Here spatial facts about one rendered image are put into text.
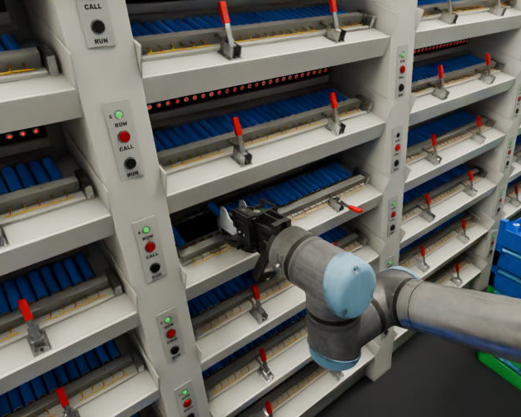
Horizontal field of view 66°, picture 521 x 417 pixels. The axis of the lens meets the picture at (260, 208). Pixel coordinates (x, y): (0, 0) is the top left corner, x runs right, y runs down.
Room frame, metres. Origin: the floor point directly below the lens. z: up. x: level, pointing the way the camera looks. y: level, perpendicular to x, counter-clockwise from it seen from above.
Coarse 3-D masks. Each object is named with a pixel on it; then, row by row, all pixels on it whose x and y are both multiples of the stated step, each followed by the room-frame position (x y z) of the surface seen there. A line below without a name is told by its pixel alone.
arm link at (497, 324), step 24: (384, 288) 0.58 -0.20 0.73; (408, 288) 0.55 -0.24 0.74; (432, 288) 0.52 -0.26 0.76; (456, 288) 0.50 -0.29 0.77; (384, 312) 0.54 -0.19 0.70; (408, 312) 0.52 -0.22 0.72; (432, 312) 0.48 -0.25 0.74; (456, 312) 0.46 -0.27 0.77; (480, 312) 0.43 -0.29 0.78; (504, 312) 0.41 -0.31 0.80; (456, 336) 0.44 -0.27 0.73; (480, 336) 0.41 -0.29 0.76; (504, 336) 0.39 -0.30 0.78
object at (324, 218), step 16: (336, 160) 1.12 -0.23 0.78; (352, 160) 1.08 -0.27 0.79; (368, 176) 1.02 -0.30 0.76; (384, 176) 0.99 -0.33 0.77; (256, 192) 0.94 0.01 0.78; (368, 192) 0.99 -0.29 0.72; (320, 208) 0.91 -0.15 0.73; (368, 208) 0.98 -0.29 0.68; (176, 224) 0.81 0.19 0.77; (304, 224) 0.85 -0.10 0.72; (320, 224) 0.86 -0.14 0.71; (336, 224) 0.91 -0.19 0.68; (208, 256) 0.73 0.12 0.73; (224, 256) 0.73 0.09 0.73; (240, 256) 0.74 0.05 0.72; (256, 256) 0.75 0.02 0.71; (192, 272) 0.69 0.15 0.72; (208, 272) 0.69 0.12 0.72; (224, 272) 0.70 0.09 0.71; (240, 272) 0.73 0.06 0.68; (192, 288) 0.66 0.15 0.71; (208, 288) 0.69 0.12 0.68
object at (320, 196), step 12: (348, 180) 0.99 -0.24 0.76; (360, 180) 1.01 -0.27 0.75; (324, 192) 0.94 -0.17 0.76; (336, 192) 0.95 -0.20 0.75; (300, 204) 0.88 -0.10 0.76; (312, 204) 0.91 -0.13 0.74; (300, 216) 0.86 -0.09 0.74; (204, 240) 0.74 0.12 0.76; (216, 240) 0.75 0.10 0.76; (180, 252) 0.71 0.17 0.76; (192, 252) 0.71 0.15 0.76; (204, 252) 0.73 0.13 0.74
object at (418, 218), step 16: (448, 176) 1.38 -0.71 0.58; (464, 176) 1.38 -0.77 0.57; (480, 176) 1.43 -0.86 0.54; (496, 176) 1.40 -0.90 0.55; (416, 192) 1.27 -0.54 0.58; (432, 192) 1.27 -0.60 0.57; (448, 192) 1.32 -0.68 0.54; (464, 192) 1.33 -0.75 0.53; (480, 192) 1.34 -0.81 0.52; (416, 208) 1.21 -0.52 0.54; (432, 208) 1.22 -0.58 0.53; (448, 208) 1.23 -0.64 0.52; (464, 208) 1.29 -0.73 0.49; (416, 224) 1.14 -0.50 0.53; (432, 224) 1.15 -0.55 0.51; (400, 240) 1.05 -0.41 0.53
